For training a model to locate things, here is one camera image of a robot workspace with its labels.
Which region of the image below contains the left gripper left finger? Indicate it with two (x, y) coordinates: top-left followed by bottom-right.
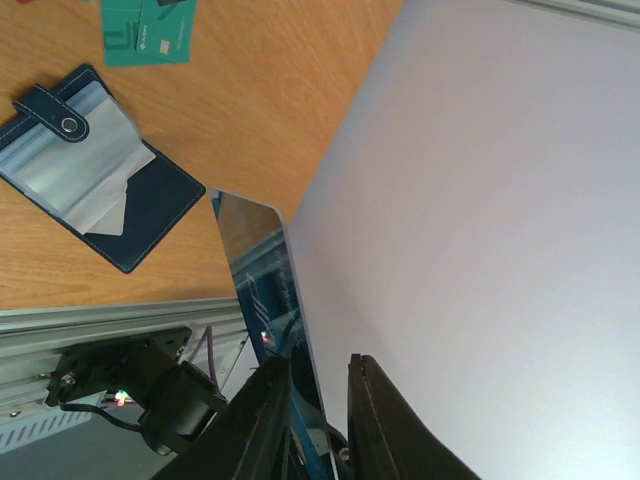
(154, 357), (291, 480)

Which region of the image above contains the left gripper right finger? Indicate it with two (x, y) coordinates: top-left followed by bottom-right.
(348, 354), (478, 479)

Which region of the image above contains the blue card bottom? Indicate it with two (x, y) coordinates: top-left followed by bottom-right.
(211, 189), (336, 479)

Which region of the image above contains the navy blue card holder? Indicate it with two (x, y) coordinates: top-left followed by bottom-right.
(1, 63), (205, 274)

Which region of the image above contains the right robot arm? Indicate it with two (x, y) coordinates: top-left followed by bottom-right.
(118, 345), (227, 456)

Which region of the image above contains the green card right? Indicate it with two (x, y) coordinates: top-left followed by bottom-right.
(136, 0), (198, 63)

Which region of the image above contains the green card with stripe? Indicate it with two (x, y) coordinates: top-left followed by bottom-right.
(100, 0), (160, 67)

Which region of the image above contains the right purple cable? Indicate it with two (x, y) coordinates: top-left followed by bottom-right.
(192, 324), (221, 391)

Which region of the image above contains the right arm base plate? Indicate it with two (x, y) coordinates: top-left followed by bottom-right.
(45, 327), (192, 407)

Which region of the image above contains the grey slotted cable duct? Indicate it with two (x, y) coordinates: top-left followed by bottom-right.
(0, 410), (91, 454)

